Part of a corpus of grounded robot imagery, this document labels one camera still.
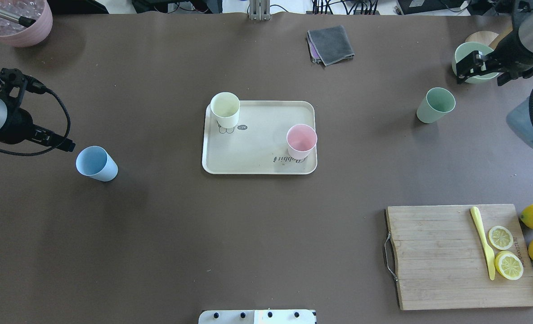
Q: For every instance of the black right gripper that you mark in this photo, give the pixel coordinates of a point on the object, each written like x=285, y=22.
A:
x=510, y=50

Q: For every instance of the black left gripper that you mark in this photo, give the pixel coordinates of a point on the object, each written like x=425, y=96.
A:
x=18, y=126

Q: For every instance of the blue cup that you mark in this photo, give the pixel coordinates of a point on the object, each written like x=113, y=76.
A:
x=96, y=163

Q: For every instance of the green cup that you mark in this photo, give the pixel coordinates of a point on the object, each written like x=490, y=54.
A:
x=437, y=103

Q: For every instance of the cream white cup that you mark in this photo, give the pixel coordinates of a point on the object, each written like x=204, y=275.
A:
x=225, y=106

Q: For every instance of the pink cup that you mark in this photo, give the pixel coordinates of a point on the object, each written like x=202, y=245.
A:
x=301, y=140

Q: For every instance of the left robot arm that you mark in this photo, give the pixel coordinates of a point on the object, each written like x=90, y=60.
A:
x=48, y=149

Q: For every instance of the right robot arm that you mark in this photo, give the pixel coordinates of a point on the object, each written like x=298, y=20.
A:
x=520, y=119

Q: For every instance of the beige rabbit tray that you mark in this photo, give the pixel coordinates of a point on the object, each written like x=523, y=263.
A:
x=257, y=145

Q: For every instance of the wooden cup rack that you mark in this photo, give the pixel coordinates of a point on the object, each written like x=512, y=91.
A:
x=489, y=38

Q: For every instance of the metal rod in bowl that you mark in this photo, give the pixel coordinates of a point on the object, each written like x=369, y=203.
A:
x=16, y=19

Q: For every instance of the pink bowl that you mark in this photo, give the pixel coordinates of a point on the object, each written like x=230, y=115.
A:
x=14, y=34

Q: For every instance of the grey cloth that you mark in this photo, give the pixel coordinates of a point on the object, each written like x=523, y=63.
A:
x=332, y=44

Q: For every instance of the purple cloth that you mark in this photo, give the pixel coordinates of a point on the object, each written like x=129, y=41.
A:
x=313, y=53

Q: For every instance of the upper lemon slice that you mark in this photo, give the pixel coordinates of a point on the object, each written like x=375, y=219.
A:
x=500, y=238

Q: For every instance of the lemon slice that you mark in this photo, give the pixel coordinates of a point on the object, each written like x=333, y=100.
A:
x=500, y=238
x=509, y=265

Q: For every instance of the yellow plastic knife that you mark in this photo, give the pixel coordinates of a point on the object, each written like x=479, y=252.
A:
x=488, y=251

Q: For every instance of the wooden cutting board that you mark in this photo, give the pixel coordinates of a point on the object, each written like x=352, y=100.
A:
x=439, y=262

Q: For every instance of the lower lemon slice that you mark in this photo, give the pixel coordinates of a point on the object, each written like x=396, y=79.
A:
x=509, y=265

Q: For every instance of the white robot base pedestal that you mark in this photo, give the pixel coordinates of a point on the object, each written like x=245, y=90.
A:
x=268, y=316

